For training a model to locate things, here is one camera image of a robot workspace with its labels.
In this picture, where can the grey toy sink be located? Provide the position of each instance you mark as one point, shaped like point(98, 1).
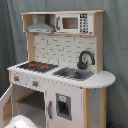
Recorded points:
point(72, 73)

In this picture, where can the white oven door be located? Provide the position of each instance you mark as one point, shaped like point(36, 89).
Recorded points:
point(6, 112)

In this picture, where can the black toy stovetop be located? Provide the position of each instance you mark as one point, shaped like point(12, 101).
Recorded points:
point(38, 66)

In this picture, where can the right stove knob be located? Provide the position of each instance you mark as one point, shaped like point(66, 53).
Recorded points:
point(35, 83)

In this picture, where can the grey backdrop curtain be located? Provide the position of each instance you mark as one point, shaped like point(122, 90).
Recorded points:
point(13, 44)

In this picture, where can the wooden toy kitchen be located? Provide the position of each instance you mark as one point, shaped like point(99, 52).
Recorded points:
point(74, 50)

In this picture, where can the toy microwave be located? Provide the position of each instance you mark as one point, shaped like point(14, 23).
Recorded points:
point(74, 23)

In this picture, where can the grey range hood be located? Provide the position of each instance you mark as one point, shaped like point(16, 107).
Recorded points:
point(40, 26)

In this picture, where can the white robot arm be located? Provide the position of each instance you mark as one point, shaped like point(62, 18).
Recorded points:
point(21, 121)

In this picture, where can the white fridge door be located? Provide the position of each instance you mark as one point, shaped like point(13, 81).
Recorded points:
point(64, 106)

